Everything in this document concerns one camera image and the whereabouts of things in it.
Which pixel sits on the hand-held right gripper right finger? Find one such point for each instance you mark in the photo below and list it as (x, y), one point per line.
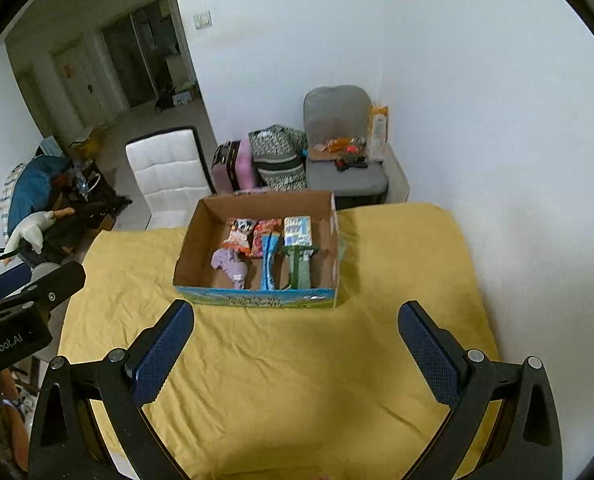
(429, 355)

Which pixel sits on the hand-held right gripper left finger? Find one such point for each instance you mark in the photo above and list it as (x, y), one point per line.
(164, 350)

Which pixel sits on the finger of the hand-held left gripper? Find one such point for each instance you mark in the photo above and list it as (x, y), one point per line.
(7, 280)
(57, 282)

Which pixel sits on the printed cardboard box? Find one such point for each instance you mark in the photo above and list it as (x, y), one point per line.
(257, 300)

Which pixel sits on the purple cloth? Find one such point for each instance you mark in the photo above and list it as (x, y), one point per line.
(229, 262)

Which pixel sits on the long blue packet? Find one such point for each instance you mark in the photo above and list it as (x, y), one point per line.
(268, 270)

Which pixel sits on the cartoon snack packet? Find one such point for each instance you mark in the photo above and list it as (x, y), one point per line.
(239, 237)

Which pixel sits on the red snack packet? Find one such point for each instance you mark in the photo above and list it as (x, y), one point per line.
(263, 237)

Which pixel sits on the green packet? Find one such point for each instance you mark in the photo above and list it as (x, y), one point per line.
(299, 270)

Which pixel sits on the white blue tissue pack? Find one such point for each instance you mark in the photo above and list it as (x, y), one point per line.
(297, 230)

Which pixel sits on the white goose plush toy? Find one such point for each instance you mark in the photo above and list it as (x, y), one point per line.
(32, 230)

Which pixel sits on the plaid cloth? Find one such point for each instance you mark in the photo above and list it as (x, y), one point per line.
(9, 190)

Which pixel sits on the blue garment pile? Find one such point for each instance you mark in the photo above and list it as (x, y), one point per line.
(32, 185)

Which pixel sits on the yellow tablecloth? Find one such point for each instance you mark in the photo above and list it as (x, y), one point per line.
(277, 385)

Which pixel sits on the yellow bag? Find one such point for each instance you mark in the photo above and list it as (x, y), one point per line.
(87, 146)

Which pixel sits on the white padded chair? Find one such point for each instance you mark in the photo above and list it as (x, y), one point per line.
(167, 175)

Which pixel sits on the white door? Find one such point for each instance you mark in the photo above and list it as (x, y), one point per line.
(84, 85)

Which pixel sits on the pink suitcase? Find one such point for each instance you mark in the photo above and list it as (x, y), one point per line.
(244, 165)

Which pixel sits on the black white patterned bag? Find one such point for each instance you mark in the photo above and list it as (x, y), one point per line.
(277, 155)

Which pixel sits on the orange snack packet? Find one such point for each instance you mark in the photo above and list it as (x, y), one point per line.
(342, 144)

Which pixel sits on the white orange paper bag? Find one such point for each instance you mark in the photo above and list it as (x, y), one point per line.
(378, 130)

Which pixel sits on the glass sliding door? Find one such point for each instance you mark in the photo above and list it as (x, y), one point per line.
(147, 50)

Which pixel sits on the grey armchair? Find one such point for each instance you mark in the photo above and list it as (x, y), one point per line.
(337, 110)

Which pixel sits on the wall light switch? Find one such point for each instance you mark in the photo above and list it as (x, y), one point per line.
(203, 20)

